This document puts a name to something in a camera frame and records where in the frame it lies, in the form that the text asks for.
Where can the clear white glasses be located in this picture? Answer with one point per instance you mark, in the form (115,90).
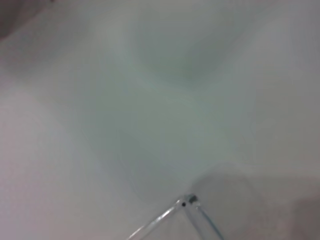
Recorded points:
(192,198)

